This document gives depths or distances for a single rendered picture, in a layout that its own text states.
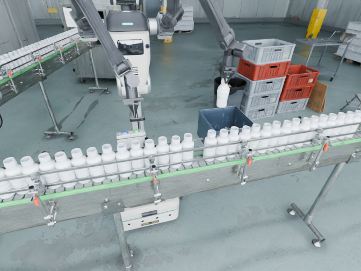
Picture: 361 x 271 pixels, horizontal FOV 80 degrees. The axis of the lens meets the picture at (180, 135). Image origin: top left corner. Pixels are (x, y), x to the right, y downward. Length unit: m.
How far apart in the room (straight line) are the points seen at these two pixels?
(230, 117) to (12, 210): 1.48
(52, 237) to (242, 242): 1.56
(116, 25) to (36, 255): 1.76
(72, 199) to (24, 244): 1.25
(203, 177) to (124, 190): 0.39
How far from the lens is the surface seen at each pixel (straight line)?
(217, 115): 1.75
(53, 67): 3.13
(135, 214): 1.85
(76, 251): 2.08
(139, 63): 1.39
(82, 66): 4.92
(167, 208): 1.88
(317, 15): 10.83
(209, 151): 1.06
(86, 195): 1.07
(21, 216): 1.18
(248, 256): 2.01
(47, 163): 1.01
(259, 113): 3.63
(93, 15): 0.96
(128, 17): 1.42
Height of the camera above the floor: 1.73
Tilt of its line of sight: 35 degrees down
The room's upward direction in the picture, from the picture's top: 2 degrees clockwise
